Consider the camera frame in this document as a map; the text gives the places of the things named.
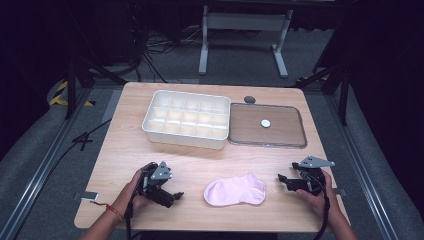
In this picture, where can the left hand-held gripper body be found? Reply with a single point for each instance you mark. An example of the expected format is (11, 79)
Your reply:
(156, 178)

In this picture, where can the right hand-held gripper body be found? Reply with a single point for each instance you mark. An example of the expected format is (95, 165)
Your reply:
(313, 173)

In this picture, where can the pink sock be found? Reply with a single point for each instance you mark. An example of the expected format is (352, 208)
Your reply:
(235, 191)

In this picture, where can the person's left hand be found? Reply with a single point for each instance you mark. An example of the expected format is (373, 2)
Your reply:
(135, 190)

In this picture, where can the person's right hand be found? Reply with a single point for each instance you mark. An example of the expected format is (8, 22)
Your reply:
(316, 201)

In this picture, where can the transparent box lid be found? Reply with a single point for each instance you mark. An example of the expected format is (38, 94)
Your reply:
(266, 133)

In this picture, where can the white divided storage box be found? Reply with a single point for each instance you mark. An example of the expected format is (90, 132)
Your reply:
(186, 118)

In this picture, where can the grey round table grommet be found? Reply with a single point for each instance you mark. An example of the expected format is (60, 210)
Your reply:
(249, 99)

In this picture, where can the black tripod stand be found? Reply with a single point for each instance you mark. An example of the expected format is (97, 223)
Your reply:
(333, 80)
(83, 76)

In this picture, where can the yellow black hazard tape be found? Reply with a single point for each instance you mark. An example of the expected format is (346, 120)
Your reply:
(61, 91)

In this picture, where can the white metal stand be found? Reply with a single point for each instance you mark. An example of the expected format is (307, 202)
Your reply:
(245, 23)

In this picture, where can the metal floor rail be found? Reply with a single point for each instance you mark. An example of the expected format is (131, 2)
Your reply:
(361, 166)
(36, 173)

